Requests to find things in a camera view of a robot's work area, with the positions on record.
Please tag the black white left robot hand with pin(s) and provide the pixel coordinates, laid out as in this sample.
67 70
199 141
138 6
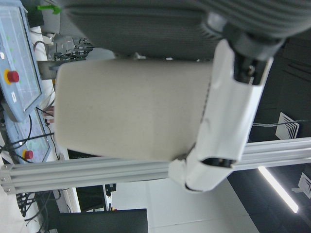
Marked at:
145 29

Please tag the beige paper cup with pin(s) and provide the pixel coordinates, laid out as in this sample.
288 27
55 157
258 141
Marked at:
126 109

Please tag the green plastic clip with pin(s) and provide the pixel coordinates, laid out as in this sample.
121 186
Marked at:
48 8

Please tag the robot teach pendant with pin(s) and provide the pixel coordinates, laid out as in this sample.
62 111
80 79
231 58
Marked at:
34 143
19 63

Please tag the square ceiling vent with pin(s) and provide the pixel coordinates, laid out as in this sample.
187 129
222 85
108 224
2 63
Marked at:
305 183
288 129

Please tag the black Huawei monitor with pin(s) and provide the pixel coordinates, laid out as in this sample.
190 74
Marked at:
102 221

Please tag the long ceiling light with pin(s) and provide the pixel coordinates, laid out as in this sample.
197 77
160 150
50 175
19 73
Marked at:
278 188

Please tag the grey aluminium rail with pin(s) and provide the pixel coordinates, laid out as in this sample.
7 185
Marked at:
85 173

